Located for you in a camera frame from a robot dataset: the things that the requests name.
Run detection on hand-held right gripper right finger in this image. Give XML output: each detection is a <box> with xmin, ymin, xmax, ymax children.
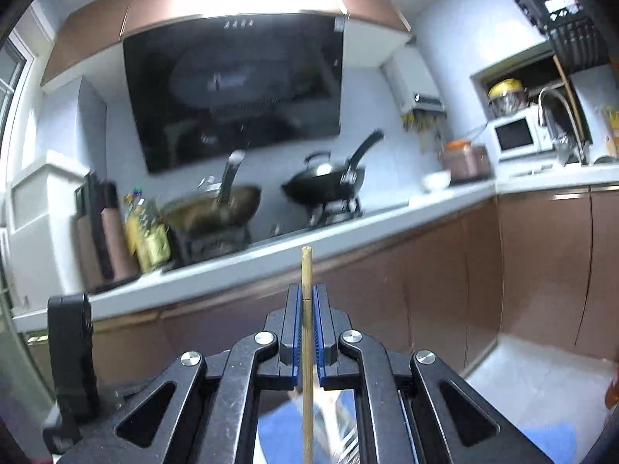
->
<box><xmin>312</xmin><ymin>283</ymin><xmax>555</xmax><ymax>464</ymax></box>

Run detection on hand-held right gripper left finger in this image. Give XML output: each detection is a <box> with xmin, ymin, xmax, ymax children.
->
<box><xmin>58</xmin><ymin>283</ymin><xmax>303</xmax><ymax>464</ymax></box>

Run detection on wooden chopstick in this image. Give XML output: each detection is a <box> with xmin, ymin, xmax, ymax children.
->
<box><xmin>301</xmin><ymin>246</ymin><xmax>315</xmax><ymax>464</ymax></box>

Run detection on black gas stove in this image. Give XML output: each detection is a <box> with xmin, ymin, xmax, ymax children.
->
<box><xmin>164</xmin><ymin>197</ymin><xmax>412</xmax><ymax>272</ymax></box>

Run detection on dark brown canister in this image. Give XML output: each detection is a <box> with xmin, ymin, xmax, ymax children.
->
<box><xmin>74</xmin><ymin>186</ymin><xmax>104</xmax><ymax>287</ymax></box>

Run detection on brown thermos flask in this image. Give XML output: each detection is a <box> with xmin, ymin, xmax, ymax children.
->
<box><xmin>101</xmin><ymin>183</ymin><xmax>142</xmax><ymax>282</ymax></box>

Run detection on cooking oil bottle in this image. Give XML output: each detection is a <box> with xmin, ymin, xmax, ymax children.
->
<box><xmin>124</xmin><ymin>192</ymin><xmax>156</xmax><ymax>272</ymax></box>

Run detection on white countertop appliance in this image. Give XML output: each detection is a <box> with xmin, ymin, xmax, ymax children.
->
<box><xmin>4</xmin><ymin>149</ymin><xmax>94</xmax><ymax>309</ymax></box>

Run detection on black upright bar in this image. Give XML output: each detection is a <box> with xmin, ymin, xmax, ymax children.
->
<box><xmin>85</xmin><ymin>171</ymin><xmax>108</xmax><ymax>277</ymax></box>

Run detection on green cap oil bottle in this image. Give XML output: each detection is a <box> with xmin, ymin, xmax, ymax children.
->
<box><xmin>132</xmin><ymin>184</ymin><xmax>173</xmax><ymax>268</ymax></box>

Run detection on black wok lid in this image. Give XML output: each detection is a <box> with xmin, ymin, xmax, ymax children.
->
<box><xmin>299</xmin><ymin>151</ymin><xmax>347</xmax><ymax>178</ymax></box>

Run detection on white bowl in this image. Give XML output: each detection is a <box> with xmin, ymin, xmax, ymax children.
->
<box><xmin>422</xmin><ymin>170</ymin><xmax>452</xmax><ymax>193</ymax></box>

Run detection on brown rice cooker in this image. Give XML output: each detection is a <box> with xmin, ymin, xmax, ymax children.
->
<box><xmin>442</xmin><ymin>140</ymin><xmax>492</xmax><ymax>183</ymax></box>

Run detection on brown lower cabinets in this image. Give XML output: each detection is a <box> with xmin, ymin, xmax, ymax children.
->
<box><xmin>26</xmin><ymin>183</ymin><xmax>619</xmax><ymax>399</ymax></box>

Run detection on water heater pipes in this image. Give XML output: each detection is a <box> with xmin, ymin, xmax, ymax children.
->
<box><xmin>401</xmin><ymin>110</ymin><xmax>446</xmax><ymax>152</ymax></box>

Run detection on black glass range hood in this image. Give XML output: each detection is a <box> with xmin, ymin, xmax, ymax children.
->
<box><xmin>123</xmin><ymin>12</ymin><xmax>345</xmax><ymax>174</ymax></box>

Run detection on white water heater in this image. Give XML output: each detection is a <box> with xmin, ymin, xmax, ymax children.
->
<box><xmin>381</xmin><ymin>50</ymin><xmax>446</xmax><ymax>118</ymax></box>

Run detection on window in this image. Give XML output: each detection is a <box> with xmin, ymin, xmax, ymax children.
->
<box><xmin>0</xmin><ymin>34</ymin><xmax>36</xmax><ymax>170</ymax></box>

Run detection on white microwave oven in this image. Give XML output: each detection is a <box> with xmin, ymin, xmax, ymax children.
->
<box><xmin>486</xmin><ymin>105</ymin><xmax>555</xmax><ymax>163</ymax></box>

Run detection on red patterned cloth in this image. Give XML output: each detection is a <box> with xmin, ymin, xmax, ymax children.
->
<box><xmin>604</xmin><ymin>358</ymin><xmax>619</xmax><ymax>413</ymax></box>

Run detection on yellow lid glass jar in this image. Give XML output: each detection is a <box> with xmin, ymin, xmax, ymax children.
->
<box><xmin>487</xmin><ymin>78</ymin><xmax>528</xmax><ymax>118</ymax></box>

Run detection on silver kitchen faucet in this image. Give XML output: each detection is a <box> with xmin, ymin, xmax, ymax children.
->
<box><xmin>537</xmin><ymin>85</ymin><xmax>589</xmax><ymax>165</ymax></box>

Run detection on yellow bottle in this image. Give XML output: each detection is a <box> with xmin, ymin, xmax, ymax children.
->
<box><xmin>604</xmin><ymin>108</ymin><xmax>619</xmax><ymax>158</ymax></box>

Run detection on black dish rack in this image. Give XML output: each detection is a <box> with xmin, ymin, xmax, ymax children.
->
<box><xmin>488</xmin><ymin>0</ymin><xmax>613</xmax><ymax>71</ymax></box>

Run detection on bronze wok with black handle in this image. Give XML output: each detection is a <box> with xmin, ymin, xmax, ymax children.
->
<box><xmin>159</xmin><ymin>149</ymin><xmax>263</xmax><ymax>236</ymax></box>

